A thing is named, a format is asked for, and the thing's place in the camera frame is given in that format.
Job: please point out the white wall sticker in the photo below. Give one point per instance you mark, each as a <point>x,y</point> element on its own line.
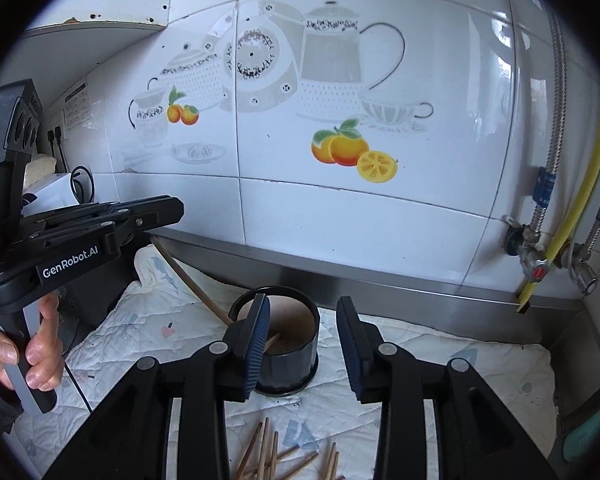
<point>75,105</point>

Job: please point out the wall socket with black plugs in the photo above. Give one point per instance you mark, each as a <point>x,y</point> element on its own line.
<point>55,136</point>

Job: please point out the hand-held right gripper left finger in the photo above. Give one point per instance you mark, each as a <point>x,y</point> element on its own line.
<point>257,340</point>

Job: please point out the white wall shelf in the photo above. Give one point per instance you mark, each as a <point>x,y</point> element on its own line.
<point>95,27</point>

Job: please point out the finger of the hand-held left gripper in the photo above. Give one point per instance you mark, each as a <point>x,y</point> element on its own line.
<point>150,212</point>

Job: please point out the white printed quilted cloth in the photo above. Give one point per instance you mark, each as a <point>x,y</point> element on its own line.
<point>430,340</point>

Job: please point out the tan wooden chopstick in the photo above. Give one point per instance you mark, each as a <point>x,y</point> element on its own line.
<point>190,277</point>
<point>271,343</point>

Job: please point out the white appliance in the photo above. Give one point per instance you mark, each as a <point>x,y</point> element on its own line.
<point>50,190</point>

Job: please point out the teal pump bottle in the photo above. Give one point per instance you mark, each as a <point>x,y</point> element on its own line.
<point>585,435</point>

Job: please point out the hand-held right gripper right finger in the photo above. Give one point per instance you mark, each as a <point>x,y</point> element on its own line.
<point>352,347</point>

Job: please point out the black chopstick holder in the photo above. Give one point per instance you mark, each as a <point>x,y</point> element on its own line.
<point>295,365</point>

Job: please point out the person's left hand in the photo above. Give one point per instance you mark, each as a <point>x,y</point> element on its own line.
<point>45,355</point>

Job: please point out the bunch of wooden chopsticks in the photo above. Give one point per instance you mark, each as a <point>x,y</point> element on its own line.
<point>264,445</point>

